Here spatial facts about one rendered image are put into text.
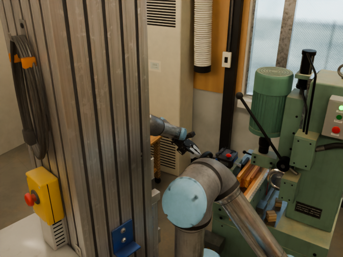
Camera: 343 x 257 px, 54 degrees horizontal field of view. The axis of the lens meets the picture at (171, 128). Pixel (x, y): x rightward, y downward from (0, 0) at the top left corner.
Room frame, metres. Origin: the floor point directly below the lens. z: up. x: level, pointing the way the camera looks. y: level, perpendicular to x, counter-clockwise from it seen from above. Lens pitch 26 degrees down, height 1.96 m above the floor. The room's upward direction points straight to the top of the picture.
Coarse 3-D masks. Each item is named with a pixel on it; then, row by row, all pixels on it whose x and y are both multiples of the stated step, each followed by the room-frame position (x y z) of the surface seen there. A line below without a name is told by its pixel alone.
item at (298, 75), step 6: (312, 54) 1.43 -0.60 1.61; (306, 60) 1.44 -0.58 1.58; (312, 60) 1.44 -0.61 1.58; (300, 66) 1.46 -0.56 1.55; (306, 66) 1.44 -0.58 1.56; (300, 72) 1.46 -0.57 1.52; (306, 72) 1.44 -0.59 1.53; (312, 72) 1.47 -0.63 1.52; (300, 78) 1.44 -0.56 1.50; (306, 78) 1.42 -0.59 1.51; (300, 84) 1.45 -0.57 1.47; (306, 84) 1.44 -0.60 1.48
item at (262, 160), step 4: (256, 148) 1.57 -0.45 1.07; (252, 152) 1.53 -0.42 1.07; (256, 152) 1.53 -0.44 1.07; (268, 152) 1.53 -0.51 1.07; (272, 152) 1.53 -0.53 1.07; (252, 156) 1.53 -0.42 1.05; (256, 156) 1.52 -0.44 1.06; (260, 156) 1.51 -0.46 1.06; (264, 156) 1.50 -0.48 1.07; (268, 156) 1.50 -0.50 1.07; (272, 156) 1.50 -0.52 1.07; (276, 156) 1.50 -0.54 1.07; (252, 160) 1.53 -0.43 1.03; (256, 160) 1.52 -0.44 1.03; (260, 160) 1.50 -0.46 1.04; (264, 160) 1.49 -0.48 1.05; (268, 160) 1.48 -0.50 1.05; (272, 160) 1.47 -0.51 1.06; (256, 164) 1.51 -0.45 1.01; (260, 164) 1.50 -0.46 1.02; (264, 164) 1.49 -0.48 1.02; (268, 168) 1.48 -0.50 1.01; (272, 168) 1.47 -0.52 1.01
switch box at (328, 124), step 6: (336, 96) 1.27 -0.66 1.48; (330, 102) 1.24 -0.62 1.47; (336, 102) 1.23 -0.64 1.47; (342, 102) 1.22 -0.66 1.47; (330, 108) 1.24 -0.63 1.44; (336, 108) 1.23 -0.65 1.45; (330, 114) 1.24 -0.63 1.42; (336, 114) 1.23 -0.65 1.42; (342, 114) 1.22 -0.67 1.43; (330, 120) 1.24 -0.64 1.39; (342, 120) 1.21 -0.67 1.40; (324, 126) 1.25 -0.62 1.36; (330, 126) 1.23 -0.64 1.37; (342, 126) 1.21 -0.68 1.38; (324, 132) 1.24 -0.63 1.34; (330, 132) 1.23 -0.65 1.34; (342, 132) 1.21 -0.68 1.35; (342, 138) 1.20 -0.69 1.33
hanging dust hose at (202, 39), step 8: (200, 0) 2.92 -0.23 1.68; (208, 0) 2.92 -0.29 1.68; (200, 8) 2.91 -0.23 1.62; (208, 8) 2.91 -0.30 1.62; (200, 16) 2.91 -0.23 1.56; (208, 16) 2.91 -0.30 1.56; (200, 24) 2.91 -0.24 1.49; (208, 24) 2.92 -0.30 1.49; (200, 32) 2.90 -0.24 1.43; (208, 32) 2.92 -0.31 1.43; (200, 40) 2.90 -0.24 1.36; (208, 40) 2.92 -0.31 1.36; (200, 48) 2.90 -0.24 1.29; (208, 48) 2.92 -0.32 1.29; (200, 56) 2.90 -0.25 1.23; (208, 56) 2.91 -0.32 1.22; (200, 64) 2.90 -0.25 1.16; (208, 64) 2.92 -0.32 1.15; (200, 72) 2.89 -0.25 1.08
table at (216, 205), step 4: (244, 156) 1.78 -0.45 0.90; (248, 156) 1.78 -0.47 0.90; (236, 176) 1.56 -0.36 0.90; (268, 184) 1.54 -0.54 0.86; (240, 188) 1.45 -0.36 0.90; (244, 188) 1.45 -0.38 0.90; (264, 188) 1.48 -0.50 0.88; (264, 192) 1.49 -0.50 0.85; (260, 196) 1.42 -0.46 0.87; (256, 200) 1.37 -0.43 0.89; (216, 204) 1.33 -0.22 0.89; (256, 204) 1.38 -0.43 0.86; (212, 208) 1.34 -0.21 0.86; (216, 208) 1.33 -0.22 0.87; (220, 208) 1.32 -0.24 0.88; (216, 212) 1.33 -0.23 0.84; (220, 212) 1.32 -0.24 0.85; (224, 212) 1.31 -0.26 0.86; (228, 216) 1.30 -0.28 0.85
